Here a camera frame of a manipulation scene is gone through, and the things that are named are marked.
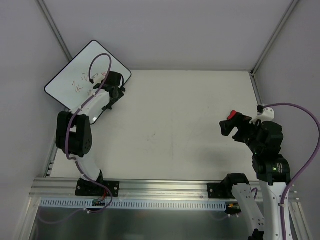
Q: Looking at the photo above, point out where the white whiteboard black frame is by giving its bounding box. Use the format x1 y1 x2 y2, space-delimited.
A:
44 40 132 111

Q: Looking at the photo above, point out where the left corner aluminium post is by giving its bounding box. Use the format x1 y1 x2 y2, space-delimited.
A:
35 0 72 62

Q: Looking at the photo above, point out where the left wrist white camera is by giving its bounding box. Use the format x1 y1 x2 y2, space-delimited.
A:
89 74 105 89

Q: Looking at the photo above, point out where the white slotted cable duct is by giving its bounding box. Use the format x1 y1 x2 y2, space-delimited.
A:
39 197 227 212

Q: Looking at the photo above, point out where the right corner aluminium post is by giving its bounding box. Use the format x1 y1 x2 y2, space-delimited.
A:
250 0 300 77

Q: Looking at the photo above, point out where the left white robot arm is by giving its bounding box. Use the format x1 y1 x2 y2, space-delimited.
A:
55 71 126 196

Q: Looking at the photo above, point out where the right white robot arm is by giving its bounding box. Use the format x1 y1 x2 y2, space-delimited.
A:
219 110 293 240

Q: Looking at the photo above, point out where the yellow connector with wires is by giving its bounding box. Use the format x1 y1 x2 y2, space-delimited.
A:
227 203 241 210

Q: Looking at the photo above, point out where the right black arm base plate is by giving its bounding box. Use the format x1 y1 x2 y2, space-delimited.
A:
207 182 235 199

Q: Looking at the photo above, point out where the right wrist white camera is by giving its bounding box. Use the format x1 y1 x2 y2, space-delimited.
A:
250 105 275 124

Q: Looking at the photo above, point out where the small green circuit board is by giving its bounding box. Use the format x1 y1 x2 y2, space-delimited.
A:
92 199 106 207

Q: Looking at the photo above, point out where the left table edge aluminium rail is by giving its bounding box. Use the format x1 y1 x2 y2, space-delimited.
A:
43 142 58 178

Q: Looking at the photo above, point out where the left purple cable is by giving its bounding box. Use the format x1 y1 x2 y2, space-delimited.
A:
65 53 113 213

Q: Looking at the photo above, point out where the corner aluminium post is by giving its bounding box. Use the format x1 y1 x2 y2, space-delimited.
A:
250 0 300 77
35 0 72 62

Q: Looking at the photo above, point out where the red bone-shaped eraser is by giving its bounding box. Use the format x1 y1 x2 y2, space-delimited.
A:
227 110 237 120

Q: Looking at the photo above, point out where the wrist white camera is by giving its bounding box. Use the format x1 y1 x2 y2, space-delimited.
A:
250 105 275 124
89 74 105 89

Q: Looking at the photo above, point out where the front aluminium rail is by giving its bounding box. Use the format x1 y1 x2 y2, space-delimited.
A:
29 176 300 201

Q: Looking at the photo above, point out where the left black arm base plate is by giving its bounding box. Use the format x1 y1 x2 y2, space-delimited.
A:
75 178 120 197

